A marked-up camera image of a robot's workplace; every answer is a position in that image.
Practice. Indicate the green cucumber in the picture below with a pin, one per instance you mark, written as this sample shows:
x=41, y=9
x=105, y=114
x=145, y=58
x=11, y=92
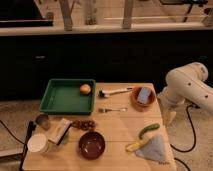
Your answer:
x=148, y=128

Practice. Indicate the orange bowl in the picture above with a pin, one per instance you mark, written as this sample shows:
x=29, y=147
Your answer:
x=135, y=93

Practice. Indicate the small metal cup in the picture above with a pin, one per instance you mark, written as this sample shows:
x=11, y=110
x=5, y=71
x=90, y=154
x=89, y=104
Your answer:
x=43, y=121

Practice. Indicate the silver fork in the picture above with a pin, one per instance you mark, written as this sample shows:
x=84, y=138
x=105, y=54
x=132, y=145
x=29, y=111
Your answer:
x=105, y=110

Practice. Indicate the green plastic tray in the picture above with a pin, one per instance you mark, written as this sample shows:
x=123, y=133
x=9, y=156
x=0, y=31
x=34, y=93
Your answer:
x=63, y=96

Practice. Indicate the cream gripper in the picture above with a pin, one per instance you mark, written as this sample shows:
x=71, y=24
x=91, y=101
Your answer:
x=168, y=115

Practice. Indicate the white cup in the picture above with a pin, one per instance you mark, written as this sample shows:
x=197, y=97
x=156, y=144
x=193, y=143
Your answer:
x=38, y=143

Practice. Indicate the tan block with black edge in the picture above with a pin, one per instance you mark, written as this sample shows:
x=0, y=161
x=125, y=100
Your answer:
x=59, y=131

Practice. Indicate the blue sponge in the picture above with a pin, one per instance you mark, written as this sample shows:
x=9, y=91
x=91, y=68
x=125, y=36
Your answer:
x=143, y=95

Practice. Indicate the white handled dish brush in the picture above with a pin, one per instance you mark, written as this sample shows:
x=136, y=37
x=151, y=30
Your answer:
x=108, y=93

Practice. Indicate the orange fruit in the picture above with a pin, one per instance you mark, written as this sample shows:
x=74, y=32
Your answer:
x=85, y=89

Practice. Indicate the purple bowl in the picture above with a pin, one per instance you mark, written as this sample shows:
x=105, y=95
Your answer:
x=91, y=145

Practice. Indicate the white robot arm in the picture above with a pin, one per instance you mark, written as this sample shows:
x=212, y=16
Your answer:
x=185, y=83

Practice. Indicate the grey blue cloth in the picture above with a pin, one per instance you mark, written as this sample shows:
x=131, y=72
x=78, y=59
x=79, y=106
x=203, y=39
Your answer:
x=154, y=150

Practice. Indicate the brown grape bunch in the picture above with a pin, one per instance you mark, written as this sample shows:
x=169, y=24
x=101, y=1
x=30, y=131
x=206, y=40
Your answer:
x=85, y=125

